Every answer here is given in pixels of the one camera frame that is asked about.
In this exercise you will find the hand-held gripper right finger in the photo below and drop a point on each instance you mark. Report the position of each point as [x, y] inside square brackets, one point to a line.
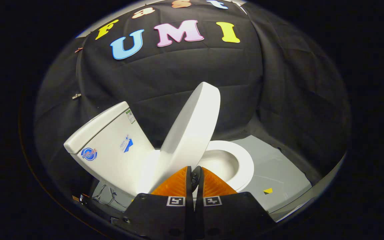
[218, 216]

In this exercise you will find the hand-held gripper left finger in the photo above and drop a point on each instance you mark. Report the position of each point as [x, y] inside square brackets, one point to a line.
[189, 180]

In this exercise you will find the white toilet lid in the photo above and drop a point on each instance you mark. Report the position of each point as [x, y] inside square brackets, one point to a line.
[188, 133]

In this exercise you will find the white toilet seat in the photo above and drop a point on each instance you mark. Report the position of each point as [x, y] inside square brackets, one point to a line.
[245, 163]

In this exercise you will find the white ceramic toilet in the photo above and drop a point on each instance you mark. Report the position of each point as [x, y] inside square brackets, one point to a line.
[112, 143]

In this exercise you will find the yellow tape piece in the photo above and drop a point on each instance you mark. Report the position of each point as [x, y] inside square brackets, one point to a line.
[268, 190]

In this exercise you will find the black backdrop cloth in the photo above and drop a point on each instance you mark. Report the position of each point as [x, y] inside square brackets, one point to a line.
[185, 70]

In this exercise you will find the silver cloth clip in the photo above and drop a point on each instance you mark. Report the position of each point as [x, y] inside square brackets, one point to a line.
[76, 96]

